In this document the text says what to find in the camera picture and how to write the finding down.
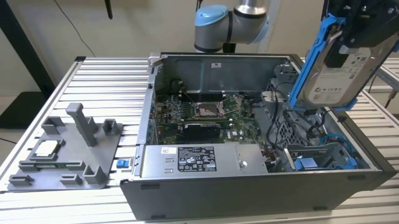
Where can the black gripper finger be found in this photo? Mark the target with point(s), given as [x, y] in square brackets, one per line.
[335, 57]

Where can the hard disk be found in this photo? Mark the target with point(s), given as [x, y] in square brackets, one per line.
[336, 86]

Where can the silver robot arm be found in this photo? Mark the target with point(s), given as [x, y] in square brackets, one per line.
[217, 32]

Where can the grey metal disk bay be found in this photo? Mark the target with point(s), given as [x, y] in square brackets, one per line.
[324, 149]

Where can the green motherboard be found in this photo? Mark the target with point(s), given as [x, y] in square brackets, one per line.
[242, 121]

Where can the blue carrier in bay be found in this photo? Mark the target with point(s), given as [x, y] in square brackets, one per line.
[307, 163]

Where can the CPU socket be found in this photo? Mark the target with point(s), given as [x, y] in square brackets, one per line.
[206, 108]

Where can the silver power supply unit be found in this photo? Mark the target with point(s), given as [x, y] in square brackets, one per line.
[201, 161]

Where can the black open PC case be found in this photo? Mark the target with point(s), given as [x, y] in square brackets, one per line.
[249, 198]

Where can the small blue plastic clip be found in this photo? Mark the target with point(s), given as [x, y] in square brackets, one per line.
[121, 163]

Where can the grey plastic parts rack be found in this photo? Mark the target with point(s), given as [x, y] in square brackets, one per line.
[98, 149]

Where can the silver CPU chip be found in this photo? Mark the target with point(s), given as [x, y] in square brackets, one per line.
[46, 149]

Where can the black stand post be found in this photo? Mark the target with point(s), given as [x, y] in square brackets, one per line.
[21, 58]

